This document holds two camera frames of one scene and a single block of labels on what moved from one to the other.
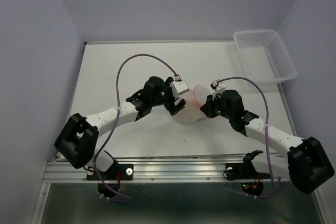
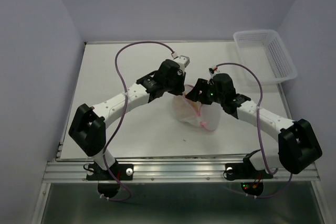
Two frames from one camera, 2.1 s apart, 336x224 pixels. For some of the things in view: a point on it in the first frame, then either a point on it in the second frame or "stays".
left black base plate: [117, 172] stays
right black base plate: [245, 170] stays
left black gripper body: [165, 96] → [175, 86]
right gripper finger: [210, 107] → [201, 92]
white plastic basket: [265, 57] stays
